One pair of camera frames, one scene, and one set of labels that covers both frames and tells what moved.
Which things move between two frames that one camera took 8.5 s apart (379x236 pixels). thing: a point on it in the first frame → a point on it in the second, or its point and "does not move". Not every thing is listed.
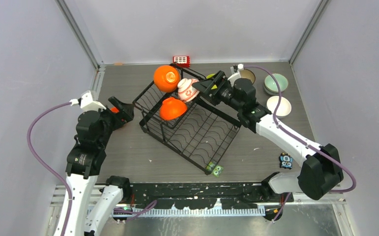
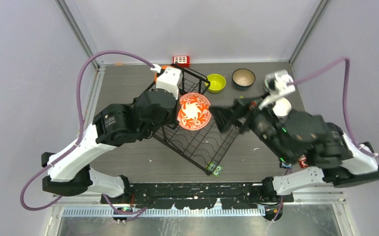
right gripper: [205, 86] → [247, 107]
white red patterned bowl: [187, 92] → [193, 113]
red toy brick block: [184, 61] does not move
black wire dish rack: [188, 120] does not move
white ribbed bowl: [285, 107] does not move
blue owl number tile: [286, 161] does not move
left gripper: [126, 113] → [173, 119]
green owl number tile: [215, 169] does not move
